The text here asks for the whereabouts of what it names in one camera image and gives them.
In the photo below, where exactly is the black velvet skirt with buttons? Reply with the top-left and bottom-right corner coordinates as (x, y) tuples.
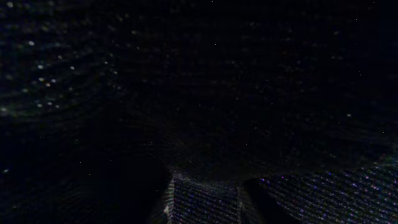
(1, 1), (397, 223)

